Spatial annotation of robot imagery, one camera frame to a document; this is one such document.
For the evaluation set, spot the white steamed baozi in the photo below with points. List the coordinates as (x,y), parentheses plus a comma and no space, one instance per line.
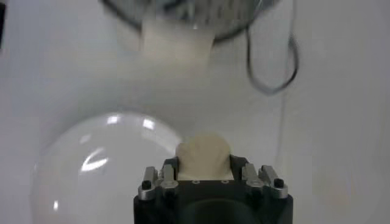
(204,155)

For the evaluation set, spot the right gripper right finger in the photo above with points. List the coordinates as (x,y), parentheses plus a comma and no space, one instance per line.
(253,178)

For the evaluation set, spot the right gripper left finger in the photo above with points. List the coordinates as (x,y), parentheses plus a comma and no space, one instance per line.
(166,179)

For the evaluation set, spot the white round plate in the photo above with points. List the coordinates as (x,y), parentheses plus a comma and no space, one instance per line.
(91,182)

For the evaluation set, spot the perforated steel steamer basket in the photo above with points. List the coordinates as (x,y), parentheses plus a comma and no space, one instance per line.
(189,9)

